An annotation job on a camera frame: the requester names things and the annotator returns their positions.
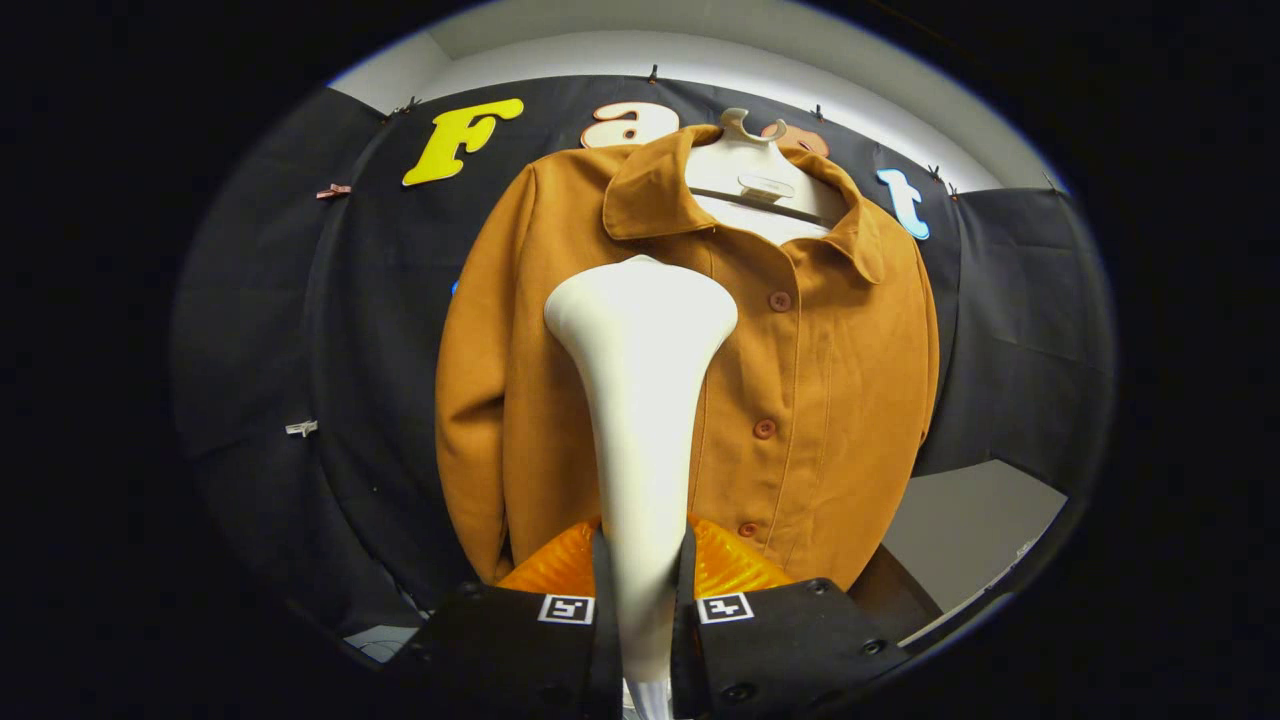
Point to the orange button-up shirt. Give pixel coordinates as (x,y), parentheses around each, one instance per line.
(830,380)

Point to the white garment steamer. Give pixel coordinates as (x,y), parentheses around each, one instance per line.
(640,400)

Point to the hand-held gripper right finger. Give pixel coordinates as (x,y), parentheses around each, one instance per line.
(780,650)

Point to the white mannequin hanger stand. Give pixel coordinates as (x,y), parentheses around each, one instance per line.
(760,165)

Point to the grey cabinet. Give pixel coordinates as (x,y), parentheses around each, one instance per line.
(970,530)

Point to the small white clip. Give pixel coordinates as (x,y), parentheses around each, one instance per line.
(301,428)

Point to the black backdrop cloth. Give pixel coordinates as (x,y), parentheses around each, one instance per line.
(380,350)

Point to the small red clip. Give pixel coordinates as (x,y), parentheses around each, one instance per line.
(333,190)

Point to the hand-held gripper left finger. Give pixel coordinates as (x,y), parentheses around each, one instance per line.
(510,650)

